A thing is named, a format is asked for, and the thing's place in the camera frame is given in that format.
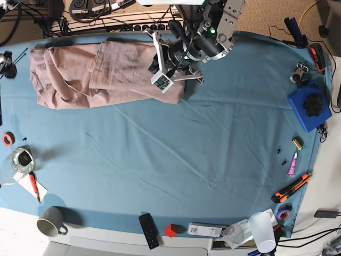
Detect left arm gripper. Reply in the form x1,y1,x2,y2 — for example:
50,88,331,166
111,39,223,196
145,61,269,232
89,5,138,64
143,28,204,84

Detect pinkish brown T-shirt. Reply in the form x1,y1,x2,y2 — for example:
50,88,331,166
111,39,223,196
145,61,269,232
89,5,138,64
29,41,184,109

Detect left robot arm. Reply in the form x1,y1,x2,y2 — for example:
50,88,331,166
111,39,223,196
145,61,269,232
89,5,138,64
144,1,246,92

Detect black power strip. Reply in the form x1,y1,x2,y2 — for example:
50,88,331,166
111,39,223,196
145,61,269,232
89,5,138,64
126,22,170,31

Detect red tape roll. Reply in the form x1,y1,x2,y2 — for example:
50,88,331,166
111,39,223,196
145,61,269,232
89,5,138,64
2,132,15,147

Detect clear plastic bag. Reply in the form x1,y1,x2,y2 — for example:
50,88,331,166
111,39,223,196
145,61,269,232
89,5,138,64
1,147,34,187

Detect orange pen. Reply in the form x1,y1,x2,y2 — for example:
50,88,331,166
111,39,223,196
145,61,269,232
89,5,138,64
29,171,41,204

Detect white paper note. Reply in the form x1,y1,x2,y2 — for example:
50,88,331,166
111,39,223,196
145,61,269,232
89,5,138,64
18,174,47,202

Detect teal table cloth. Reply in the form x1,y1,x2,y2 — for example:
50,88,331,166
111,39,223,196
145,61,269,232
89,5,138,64
1,32,332,233

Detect blue black clamp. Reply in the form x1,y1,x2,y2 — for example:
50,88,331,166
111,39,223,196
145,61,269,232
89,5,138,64
283,17,308,49

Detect black remote control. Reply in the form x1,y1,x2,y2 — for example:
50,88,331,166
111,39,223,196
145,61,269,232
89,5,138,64
139,213,159,250

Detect grey ceramic mug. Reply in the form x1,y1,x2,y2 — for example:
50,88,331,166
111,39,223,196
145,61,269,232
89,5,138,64
36,207,68,237

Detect blue plastic box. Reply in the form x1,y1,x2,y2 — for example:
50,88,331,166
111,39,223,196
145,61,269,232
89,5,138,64
287,80,332,133

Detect yellow black battery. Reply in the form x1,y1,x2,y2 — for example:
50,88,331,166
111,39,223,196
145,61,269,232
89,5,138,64
292,137,304,151

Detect black knob on box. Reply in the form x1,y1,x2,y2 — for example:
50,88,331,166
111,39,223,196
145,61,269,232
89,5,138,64
303,94,323,117

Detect orange black hand tool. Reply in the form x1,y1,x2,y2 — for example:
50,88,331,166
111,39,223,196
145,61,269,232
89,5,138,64
310,43,326,75

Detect red plastic cube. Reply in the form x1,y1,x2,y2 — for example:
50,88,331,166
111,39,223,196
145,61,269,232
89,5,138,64
164,224,177,238

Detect white barcode label box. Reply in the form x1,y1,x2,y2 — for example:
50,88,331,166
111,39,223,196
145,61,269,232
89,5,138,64
187,222,227,237

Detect purple glue tube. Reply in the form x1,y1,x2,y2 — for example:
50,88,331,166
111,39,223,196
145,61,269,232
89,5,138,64
287,152,298,177

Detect orange black utility knife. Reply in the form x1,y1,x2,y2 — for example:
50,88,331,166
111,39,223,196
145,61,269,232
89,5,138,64
271,172,313,204

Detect translucent plastic cup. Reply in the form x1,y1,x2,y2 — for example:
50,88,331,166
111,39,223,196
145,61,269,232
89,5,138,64
248,212,276,254

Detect purple tape roll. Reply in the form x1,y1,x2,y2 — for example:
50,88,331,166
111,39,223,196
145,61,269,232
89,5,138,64
277,205,292,220

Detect black power adapter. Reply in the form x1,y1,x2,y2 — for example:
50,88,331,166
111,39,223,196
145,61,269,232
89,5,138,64
314,210,340,219

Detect black cable ties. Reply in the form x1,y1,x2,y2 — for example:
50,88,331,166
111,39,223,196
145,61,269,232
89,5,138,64
13,48,28,66

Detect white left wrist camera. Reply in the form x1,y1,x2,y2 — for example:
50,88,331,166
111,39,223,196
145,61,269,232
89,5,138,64
151,71,174,93

